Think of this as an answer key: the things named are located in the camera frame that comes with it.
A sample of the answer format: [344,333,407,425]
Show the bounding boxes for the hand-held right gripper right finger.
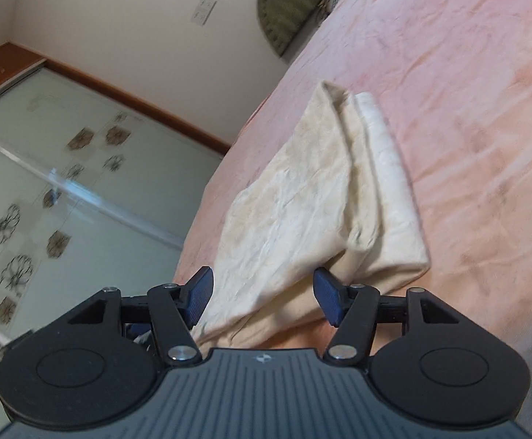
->
[313,267,455,363]

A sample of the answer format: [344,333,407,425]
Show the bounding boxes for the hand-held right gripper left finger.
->
[67,266,215,365]

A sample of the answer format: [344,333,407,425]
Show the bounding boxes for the cream pants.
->
[192,79,432,349]

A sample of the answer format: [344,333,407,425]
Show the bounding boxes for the frosted glass sliding wardrobe door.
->
[0,42,233,439]

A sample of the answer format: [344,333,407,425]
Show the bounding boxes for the pink blanket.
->
[175,0,532,363]

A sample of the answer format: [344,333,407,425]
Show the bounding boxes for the olive striped headboard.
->
[255,0,359,59]

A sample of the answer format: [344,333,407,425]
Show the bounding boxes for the white wall switch panel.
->
[191,0,217,27]

